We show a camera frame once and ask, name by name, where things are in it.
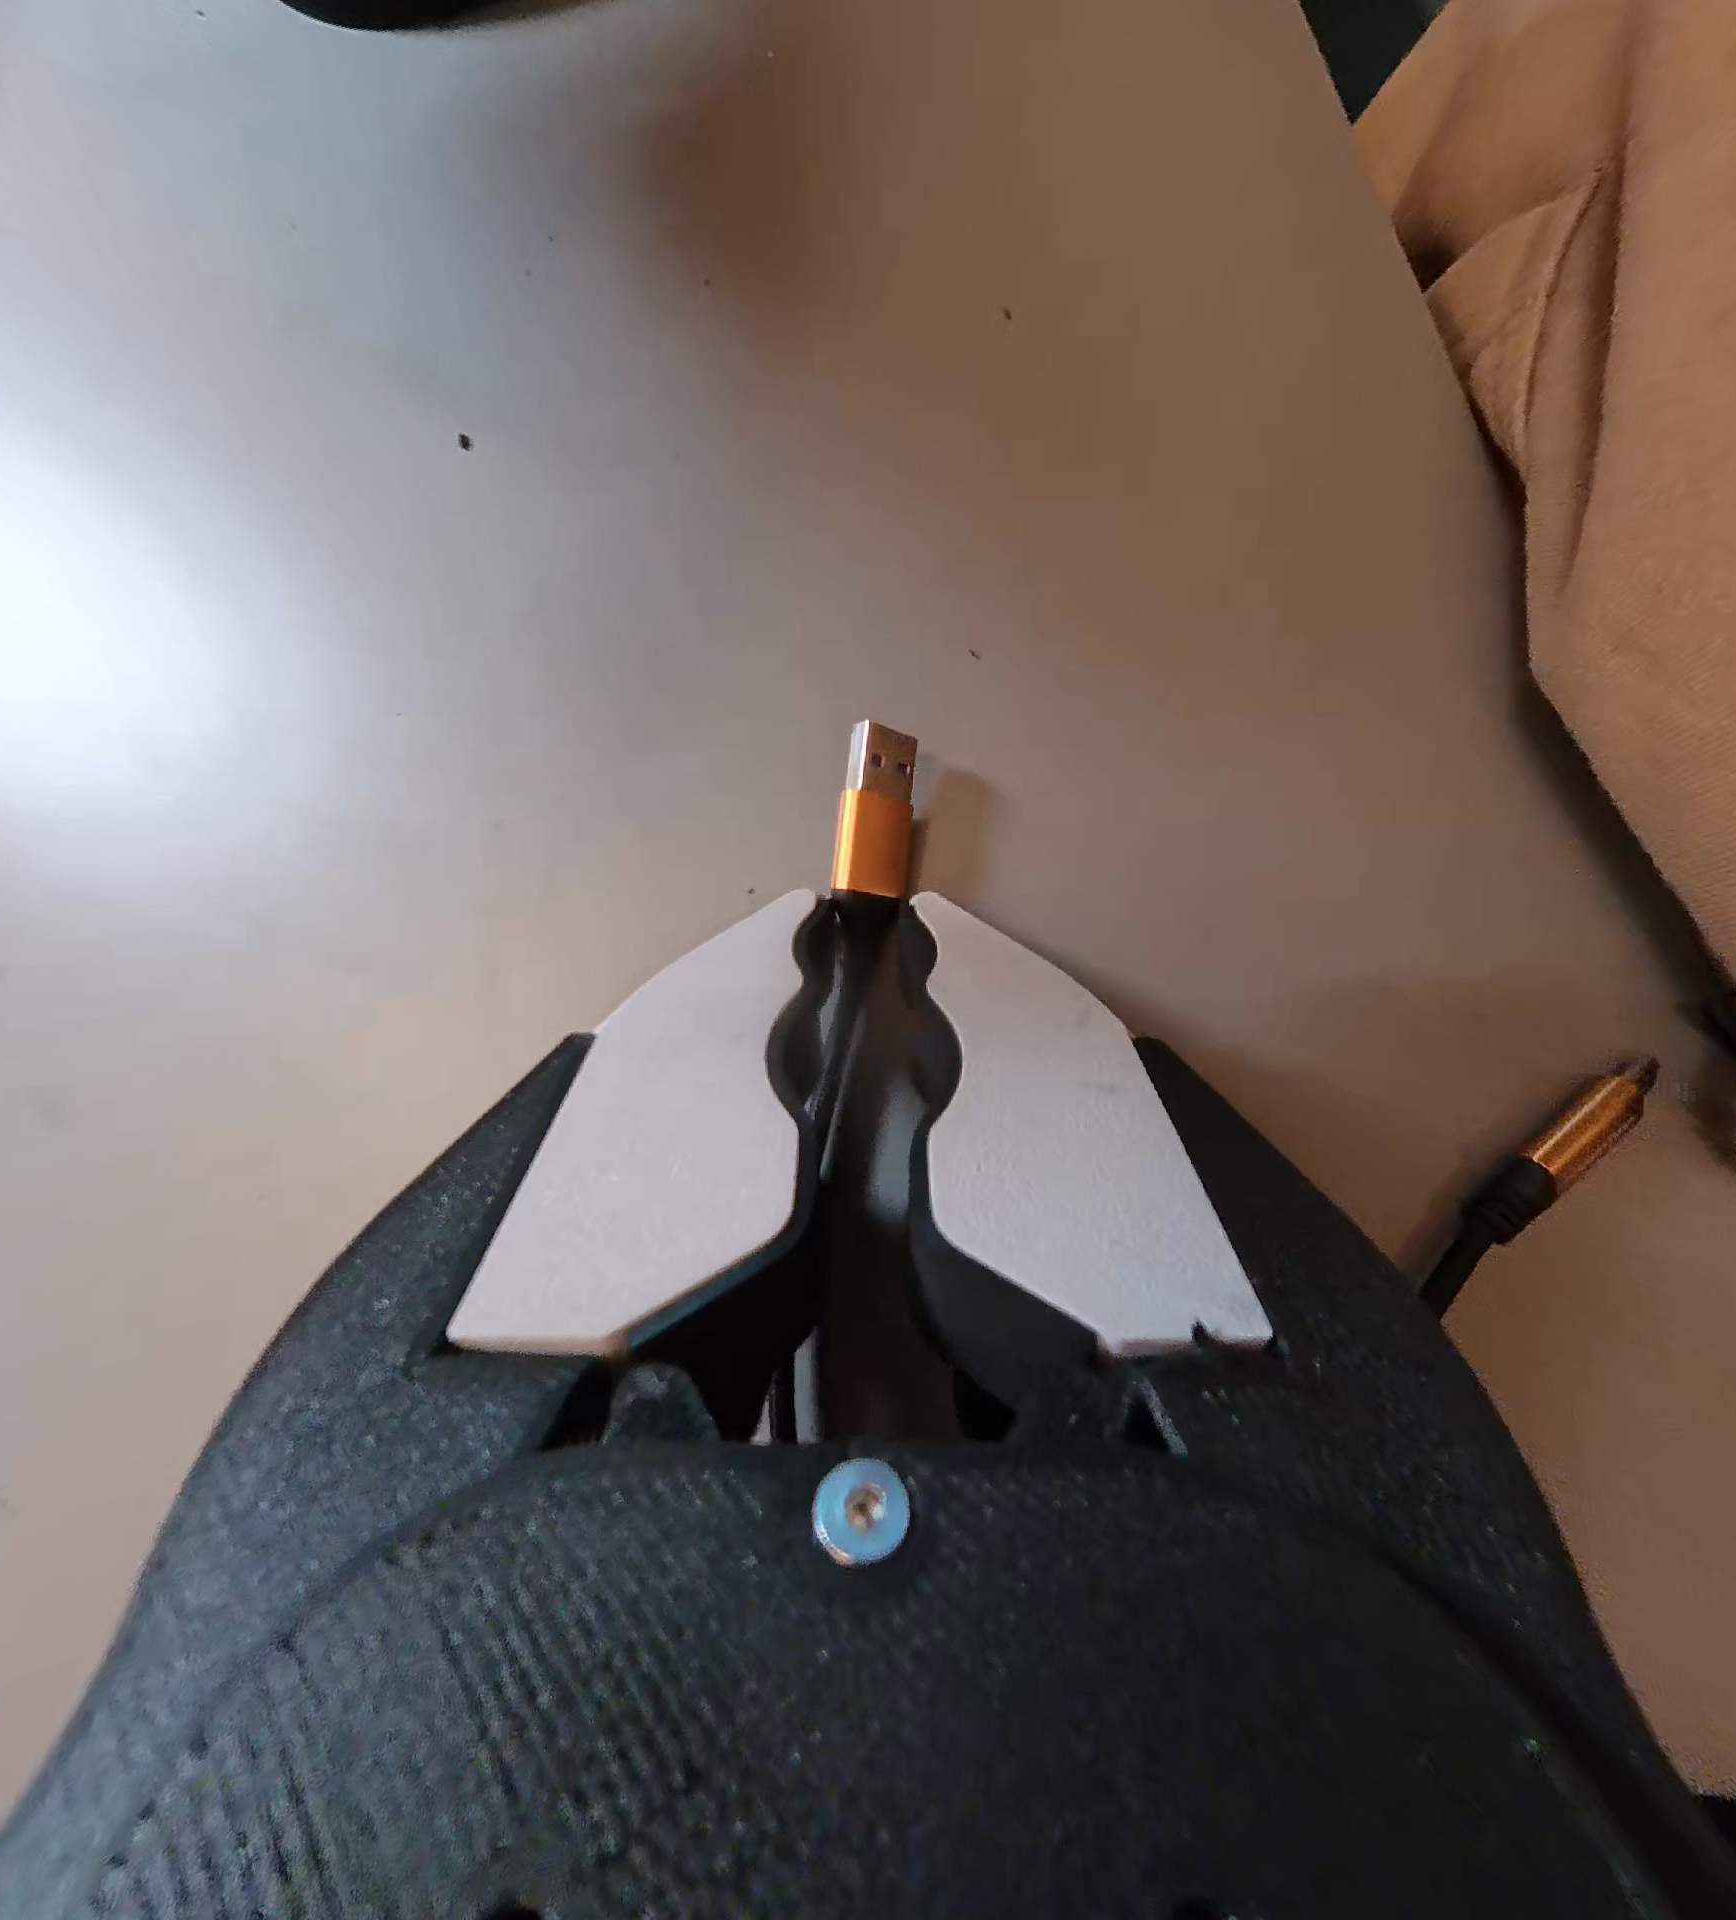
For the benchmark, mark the person's beige hoodie torso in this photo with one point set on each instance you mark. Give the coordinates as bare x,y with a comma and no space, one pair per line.
1633,451

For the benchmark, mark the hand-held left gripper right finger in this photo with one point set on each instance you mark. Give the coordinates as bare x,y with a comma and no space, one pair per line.
1078,1184

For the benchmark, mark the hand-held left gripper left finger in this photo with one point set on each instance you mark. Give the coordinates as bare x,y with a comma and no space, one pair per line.
643,1184

